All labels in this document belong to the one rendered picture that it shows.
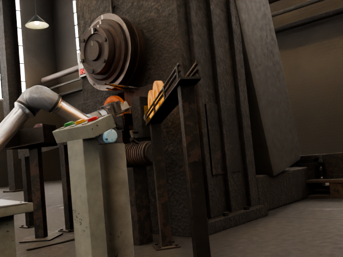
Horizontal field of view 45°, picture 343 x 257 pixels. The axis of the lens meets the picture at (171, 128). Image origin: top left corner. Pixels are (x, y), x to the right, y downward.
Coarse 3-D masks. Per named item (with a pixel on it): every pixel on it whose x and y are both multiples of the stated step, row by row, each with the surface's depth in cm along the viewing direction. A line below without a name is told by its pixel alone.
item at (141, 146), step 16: (128, 144) 223; (144, 144) 213; (128, 160) 219; (144, 160) 211; (128, 176) 220; (144, 176) 223; (144, 192) 222; (144, 208) 220; (144, 224) 219; (144, 240) 218
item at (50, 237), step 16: (32, 128) 280; (48, 128) 266; (16, 144) 275; (32, 144) 261; (48, 144) 277; (32, 160) 265; (32, 176) 264; (32, 192) 264; (32, 240) 256; (48, 240) 253
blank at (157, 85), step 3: (156, 81) 192; (159, 81) 192; (153, 84) 197; (156, 84) 190; (159, 84) 189; (162, 84) 189; (153, 87) 198; (156, 87) 190; (159, 87) 188; (153, 90) 198; (156, 90) 191; (159, 90) 187; (153, 93) 199; (156, 93) 197; (153, 96) 200; (153, 99) 200; (162, 99) 187; (159, 102) 187; (159, 105) 188; (156, 108) 194
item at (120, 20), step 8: (104, 16) 255; (112, 16) 250; (120, 24) 245; (128, 24) 247; (128, 32) 241; (128, 40) 241; (136, 40) 245; (128, 48) 241; (136, 48) 244; (128, 56) 241; (136, 56) 245; (128, 64) 241; (128, 72) 246; (88, 80) 267; (120, 80) 246; (96, 88) 262; (104, 88) 257; (112, 88) 251
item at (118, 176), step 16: (112, 144) 163; (112, 160) 162; (112, 176) 162; (112, 192) 161; (128, 192) 166; (112, 208) 161; (128, 208) 165; (112, 224) 161; (128, 224) 163; (112, 240) 160; (128, 240) 162; (112, 256) 160; (128, 256) 161
